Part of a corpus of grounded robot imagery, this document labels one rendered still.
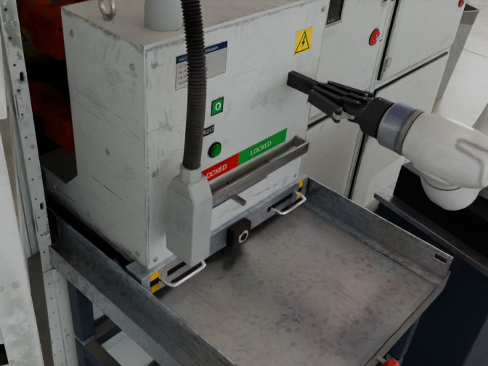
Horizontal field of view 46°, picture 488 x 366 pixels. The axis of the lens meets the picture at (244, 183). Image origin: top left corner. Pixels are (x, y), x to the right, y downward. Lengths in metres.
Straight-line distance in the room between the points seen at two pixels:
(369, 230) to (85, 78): 0.76
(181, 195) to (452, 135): 0.47
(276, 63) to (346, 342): 0.57
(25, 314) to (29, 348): 0.05
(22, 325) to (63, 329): 0.98
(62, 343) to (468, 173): 1.08
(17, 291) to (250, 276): 0.79
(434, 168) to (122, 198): 0.57
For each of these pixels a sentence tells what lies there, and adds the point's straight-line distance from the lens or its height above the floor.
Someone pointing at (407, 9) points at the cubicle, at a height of 1.11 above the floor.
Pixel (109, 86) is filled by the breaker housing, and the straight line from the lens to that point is 1.01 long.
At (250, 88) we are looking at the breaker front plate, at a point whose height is 1.24.
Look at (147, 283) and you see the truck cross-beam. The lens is 1.16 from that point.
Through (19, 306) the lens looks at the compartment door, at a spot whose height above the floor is 1.33.
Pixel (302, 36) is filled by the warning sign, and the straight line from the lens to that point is 1.20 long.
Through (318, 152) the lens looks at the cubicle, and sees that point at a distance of 2.05.
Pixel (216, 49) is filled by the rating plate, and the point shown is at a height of 1.35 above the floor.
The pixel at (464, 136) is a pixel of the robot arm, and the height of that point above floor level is 1.28.
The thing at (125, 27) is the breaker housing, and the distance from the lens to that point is 0.97.
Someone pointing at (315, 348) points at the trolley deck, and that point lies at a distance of 1.16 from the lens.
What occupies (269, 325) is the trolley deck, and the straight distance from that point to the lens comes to 1.18.
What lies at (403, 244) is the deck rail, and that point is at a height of 0.88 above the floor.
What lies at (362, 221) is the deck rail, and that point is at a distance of 1.43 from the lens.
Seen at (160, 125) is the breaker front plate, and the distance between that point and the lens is 0.98.
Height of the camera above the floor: 1.74
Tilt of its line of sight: 36 degrees down
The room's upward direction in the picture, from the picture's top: 6 degrees clockwise
